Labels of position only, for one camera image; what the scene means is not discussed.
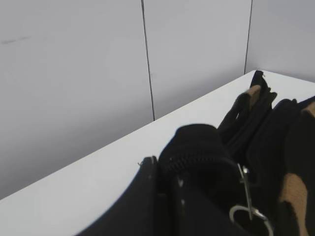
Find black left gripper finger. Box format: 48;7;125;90
140;156;158;197

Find black tote bag tan handles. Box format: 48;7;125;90
81;71;315;236

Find silver carabiner zipper pull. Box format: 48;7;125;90
229;163;274;236

